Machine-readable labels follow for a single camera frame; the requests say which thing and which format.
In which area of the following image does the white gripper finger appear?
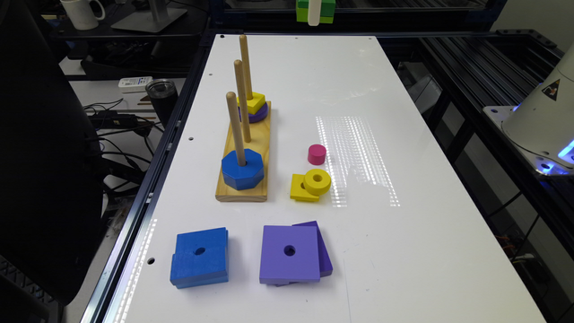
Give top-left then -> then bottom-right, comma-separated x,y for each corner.
308,0 -> 322,26

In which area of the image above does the light green square block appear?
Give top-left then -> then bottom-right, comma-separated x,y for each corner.
296,8 -> 334,23

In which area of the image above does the dark green square block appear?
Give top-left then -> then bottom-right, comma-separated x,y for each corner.
296,0 -> 336,17

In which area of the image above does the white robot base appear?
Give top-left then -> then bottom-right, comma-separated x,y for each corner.
483,49 -> 573,176

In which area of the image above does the yellow hexagon block on peg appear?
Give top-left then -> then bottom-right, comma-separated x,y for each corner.
247,92 -> 265,115

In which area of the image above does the purple round disc block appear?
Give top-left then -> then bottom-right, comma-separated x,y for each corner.
248,103 -> 269,124

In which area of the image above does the pink cylinder block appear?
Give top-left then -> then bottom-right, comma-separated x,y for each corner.
308,144 -> 326,165

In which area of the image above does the yellow square block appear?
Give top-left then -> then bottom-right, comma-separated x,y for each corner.
290,174 -> 319,202

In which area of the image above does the blue octagon block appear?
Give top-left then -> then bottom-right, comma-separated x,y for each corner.
222,149 -> 265,190

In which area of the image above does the top purple square block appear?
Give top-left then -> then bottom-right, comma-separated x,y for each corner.
259,225 -> 320,284

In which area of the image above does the purple square block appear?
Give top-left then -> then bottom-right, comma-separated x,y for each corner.
275,221 -> 333,286
259,225 -> 320,284

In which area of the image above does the bottom purple square block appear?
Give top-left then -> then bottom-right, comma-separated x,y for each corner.
275,221 -> 333,286

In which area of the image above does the upper blue square block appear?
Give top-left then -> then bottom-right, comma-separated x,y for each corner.
175,227 -> 228,261

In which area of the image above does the blue square block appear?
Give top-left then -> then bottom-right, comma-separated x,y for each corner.
175,227 -> 228,261
170,247 -> 229,289

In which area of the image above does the lower blue square block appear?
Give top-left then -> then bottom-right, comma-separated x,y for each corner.
170,247 -> 229,289

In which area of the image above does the rear wooden peg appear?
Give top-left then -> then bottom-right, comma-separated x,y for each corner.
239,34 -> 253,100

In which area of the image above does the wooden peg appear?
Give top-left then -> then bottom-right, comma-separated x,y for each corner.
239,34 -> 253,100
226,92 -> 247,167
234,59 -> 251,143

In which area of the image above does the front wooden peg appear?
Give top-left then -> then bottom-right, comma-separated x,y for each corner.
226,92 -> 247,167

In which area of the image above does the wooden peg base board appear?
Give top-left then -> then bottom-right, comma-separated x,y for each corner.
214,100 -> 273,203

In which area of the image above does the middle wooden peg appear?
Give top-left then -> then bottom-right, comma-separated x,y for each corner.
234,59 -> 251,143

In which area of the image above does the grey monitor stand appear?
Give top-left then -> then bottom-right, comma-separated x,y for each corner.
111,0 -> 187,33

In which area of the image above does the black tumbler cup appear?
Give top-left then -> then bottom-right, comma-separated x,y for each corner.
145,79 -> 178,127

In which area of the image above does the white label box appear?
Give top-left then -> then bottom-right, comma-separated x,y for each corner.
117,76 -> 153,93

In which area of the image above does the white mug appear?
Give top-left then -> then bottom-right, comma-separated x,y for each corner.
60,0 -> 106,31

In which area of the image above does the black office chair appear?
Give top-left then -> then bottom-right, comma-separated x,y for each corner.
1,1 -> 104,305

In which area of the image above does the yellow ring block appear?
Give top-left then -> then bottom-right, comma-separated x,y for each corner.
303,169 -> 331,196

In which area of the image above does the black power adapter with cables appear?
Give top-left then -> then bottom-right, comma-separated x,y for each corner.
83,98 -> 165,180

